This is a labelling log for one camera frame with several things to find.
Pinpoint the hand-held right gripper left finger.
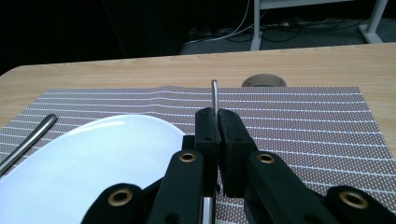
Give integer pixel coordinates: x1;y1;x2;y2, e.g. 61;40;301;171
146;106;222;224

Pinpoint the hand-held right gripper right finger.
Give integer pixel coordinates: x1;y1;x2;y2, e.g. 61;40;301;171
217;108;340;224

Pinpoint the steel table knife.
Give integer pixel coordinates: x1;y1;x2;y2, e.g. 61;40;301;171
202;79;219;224

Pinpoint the silver utensil handle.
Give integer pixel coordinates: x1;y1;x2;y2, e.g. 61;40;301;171
0;113;58;177

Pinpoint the grey striped placemat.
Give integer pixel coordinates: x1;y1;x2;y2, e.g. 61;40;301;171
0;85;396;224

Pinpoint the white round plate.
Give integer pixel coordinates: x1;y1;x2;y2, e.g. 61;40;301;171
0;114;187;224

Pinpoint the round grey table grommet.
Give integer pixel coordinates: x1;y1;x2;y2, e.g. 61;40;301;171
242;73;288;88

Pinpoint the white metal stand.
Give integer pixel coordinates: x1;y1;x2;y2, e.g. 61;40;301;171
250;0;390;51

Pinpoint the bundle of black cables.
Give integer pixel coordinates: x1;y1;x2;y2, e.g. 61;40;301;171
261;18;365;44

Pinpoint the white floor cable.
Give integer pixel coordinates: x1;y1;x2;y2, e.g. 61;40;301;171
183;0;260;46

